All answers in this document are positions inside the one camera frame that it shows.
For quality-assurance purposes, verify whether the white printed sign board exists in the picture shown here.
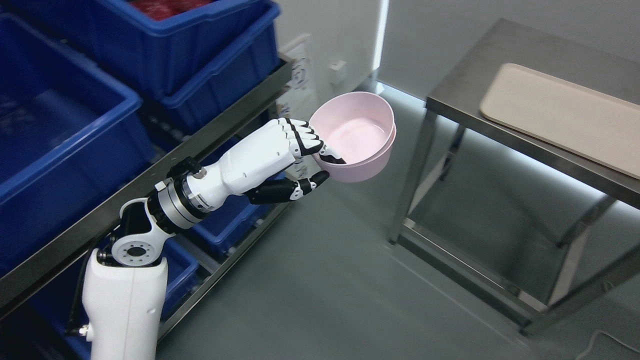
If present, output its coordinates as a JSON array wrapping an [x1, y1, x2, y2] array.
[[276, 33, 316, 121]]

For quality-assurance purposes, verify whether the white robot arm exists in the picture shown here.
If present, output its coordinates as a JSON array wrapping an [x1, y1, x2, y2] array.
[[67, 156, 208, 360]]

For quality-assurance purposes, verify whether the blue bin under upper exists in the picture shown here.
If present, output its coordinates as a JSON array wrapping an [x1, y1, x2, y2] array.
[[159, 25, 280, 134]]

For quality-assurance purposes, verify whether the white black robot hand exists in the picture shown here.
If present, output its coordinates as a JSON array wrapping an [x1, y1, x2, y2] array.
[[186, 117, 345, 211]]

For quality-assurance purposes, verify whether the beige plastic tray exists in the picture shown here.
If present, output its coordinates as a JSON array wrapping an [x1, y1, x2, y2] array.
[[479, 63, 640, 179]]

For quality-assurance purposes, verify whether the blue bin lower shelf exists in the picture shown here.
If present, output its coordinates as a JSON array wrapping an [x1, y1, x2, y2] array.
[[190, 140, 287, 257]]

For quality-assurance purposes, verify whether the blue bin upper back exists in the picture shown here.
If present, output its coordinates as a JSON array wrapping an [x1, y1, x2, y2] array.
[[0, 0, 281, 101]]

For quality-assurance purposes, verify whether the white wall socket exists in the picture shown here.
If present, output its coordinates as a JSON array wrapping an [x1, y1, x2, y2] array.
[[329, 60, 348, 85]]

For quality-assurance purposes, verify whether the pink bowl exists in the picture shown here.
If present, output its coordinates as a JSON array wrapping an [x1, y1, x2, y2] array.
[[310, 91, 397, 166], [313, 125, 397, 183]]

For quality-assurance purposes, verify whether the stainless steel table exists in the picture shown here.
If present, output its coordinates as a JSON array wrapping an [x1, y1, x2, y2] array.
[[387, 18, 639, 337]]

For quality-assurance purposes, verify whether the large blue bin front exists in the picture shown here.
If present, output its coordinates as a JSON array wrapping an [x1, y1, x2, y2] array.
[[0, 13, 155, 276]]

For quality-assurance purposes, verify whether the blue bin bottom left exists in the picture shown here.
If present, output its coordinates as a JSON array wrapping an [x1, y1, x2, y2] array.
[[29, 239, 199, 360]]

